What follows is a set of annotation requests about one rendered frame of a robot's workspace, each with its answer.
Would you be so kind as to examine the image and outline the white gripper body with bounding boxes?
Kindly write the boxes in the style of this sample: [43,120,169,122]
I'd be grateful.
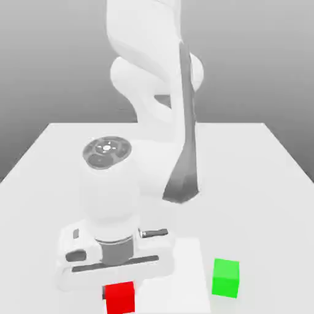
[55,254,177,293]

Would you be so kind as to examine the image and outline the small red cube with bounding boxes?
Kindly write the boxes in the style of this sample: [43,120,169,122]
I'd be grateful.
[104,281,136,314]

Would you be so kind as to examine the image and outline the small green cube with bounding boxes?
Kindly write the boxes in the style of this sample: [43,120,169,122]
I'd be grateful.
[211,258,240,299]

